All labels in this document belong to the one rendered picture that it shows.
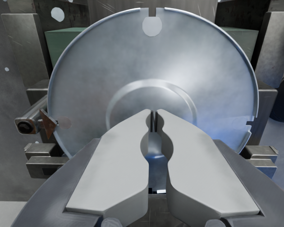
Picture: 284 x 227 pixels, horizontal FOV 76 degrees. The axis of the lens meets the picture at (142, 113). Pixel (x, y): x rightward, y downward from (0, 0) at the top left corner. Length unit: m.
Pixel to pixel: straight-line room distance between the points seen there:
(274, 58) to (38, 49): 0.46
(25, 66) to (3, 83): 0.91
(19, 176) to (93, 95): 1.58
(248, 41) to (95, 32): 0.28
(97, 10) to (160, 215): 0.21
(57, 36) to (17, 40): 0.08
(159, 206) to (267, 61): 0.35
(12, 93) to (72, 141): 1.07
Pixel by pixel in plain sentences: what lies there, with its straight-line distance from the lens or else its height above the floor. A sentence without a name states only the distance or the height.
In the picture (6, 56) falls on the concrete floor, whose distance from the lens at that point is 1.28.
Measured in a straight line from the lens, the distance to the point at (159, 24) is 0.23.
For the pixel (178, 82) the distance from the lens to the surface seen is 0.24.
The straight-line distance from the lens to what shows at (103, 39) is 0.23.
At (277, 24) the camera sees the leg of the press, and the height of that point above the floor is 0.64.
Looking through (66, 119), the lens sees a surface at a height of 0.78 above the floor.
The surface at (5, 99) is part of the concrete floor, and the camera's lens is 1.40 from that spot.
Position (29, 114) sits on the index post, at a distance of 0.31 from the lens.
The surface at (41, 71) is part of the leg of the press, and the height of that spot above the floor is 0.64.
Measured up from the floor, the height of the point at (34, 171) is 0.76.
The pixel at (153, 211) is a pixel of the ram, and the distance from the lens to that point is 0.18.
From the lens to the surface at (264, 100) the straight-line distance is 0.39.
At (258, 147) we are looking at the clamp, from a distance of 0.44.
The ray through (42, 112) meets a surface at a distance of 0.29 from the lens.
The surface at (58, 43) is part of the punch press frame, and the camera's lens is 0.40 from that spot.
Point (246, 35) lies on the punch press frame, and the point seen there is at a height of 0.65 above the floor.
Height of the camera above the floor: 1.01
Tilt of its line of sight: 62 degrees down
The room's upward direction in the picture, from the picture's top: 177 degrees counter-clockwise
